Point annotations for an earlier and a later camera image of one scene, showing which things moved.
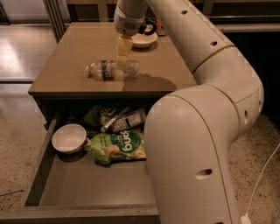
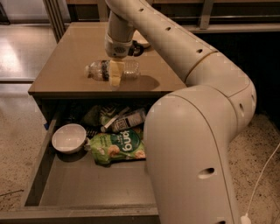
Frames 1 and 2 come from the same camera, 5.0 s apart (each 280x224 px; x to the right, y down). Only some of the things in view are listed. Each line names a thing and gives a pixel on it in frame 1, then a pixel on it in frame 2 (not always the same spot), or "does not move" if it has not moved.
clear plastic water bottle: x=112 y=71 does not move
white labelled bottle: x=126 y=122 does not move
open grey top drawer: x=76 y=189 does not move
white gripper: x=127 y=24 → x=117 y=48
